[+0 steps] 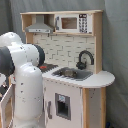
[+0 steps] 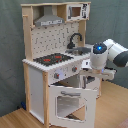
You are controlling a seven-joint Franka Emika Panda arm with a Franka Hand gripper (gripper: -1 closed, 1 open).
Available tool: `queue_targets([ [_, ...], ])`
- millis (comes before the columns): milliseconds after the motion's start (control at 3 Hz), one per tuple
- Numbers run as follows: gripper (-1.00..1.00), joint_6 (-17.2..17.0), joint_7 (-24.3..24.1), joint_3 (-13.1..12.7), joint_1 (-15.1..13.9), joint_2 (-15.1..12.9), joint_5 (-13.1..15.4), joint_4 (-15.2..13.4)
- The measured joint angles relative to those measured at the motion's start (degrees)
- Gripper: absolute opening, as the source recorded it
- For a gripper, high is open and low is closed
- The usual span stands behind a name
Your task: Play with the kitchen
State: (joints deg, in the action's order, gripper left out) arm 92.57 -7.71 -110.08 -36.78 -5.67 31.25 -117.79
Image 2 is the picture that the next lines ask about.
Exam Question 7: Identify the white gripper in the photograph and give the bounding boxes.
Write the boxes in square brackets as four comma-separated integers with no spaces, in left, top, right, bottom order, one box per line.
[80,68,116,80]

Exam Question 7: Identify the wooden toy kitchen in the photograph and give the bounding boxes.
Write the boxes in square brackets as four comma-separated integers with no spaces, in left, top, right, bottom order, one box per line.
[22,2,100,128]

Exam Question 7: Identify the black stovetop red burners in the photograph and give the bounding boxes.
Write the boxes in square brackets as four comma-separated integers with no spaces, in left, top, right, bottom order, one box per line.
[34,53,71,66]

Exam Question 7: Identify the grey oven knob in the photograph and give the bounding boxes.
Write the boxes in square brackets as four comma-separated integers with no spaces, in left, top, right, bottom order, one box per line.
[54,73,60,79]
[71,66,78,73]

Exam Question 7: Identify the grey toy sink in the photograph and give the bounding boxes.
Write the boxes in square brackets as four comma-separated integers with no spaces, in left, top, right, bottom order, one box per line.
[65,47,91,55]

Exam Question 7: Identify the grey range hood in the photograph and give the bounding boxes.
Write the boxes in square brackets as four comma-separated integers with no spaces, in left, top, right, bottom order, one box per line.
[35,5,64,27]

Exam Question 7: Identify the right grey oven knob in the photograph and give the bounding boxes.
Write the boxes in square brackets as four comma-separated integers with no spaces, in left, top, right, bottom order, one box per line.
[71,66,78,73]

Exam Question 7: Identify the black toy faucet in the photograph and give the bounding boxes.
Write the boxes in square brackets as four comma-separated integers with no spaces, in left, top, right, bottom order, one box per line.
[67,32,83,50]

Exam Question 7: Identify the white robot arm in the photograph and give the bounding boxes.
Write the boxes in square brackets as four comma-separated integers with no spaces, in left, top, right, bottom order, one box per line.
[80,39,128,80]

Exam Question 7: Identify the left grey oven knob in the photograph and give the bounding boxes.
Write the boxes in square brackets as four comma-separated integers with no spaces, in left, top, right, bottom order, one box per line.
[54,73,60,79]

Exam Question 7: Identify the white oven door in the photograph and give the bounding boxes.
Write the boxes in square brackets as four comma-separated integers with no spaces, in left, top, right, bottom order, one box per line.
[49,85,97,128]

